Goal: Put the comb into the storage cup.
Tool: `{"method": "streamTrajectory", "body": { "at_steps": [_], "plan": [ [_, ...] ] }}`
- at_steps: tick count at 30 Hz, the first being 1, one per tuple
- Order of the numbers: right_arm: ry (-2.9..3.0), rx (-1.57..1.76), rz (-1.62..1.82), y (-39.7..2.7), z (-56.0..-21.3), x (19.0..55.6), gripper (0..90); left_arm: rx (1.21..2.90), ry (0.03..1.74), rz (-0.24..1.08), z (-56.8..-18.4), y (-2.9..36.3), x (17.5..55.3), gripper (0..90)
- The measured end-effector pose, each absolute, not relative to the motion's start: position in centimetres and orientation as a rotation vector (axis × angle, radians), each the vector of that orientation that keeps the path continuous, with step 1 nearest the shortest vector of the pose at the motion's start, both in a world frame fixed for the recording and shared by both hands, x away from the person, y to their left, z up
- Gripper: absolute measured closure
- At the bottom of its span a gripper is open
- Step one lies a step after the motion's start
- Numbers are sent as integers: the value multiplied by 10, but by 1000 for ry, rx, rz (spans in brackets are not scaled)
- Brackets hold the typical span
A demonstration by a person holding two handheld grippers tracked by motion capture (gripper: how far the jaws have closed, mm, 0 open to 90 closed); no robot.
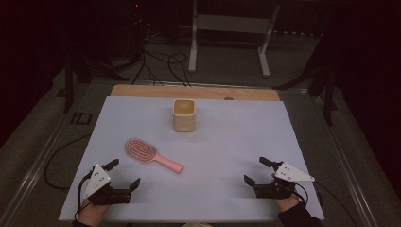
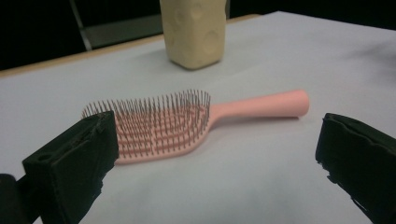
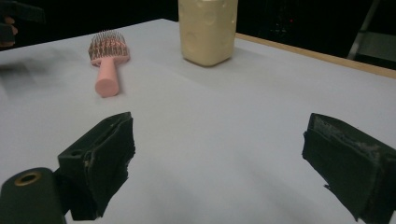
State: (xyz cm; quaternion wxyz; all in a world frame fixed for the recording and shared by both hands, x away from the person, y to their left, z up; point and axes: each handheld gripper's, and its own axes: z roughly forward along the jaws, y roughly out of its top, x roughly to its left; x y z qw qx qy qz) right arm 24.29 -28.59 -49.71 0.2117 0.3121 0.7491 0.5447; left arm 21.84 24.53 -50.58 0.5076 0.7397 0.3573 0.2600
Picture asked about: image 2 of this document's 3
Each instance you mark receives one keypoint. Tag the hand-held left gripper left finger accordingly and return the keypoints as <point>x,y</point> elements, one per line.
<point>71,165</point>

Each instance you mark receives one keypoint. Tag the pink hairbrush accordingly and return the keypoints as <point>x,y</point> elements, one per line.
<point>264,106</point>

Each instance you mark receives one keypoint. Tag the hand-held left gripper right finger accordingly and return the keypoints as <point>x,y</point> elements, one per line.
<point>361,161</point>

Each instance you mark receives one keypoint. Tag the white table cover sheet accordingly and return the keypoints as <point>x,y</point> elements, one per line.
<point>249,174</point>

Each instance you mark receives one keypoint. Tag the cream square container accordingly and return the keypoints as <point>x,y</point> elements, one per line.
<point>193,34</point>

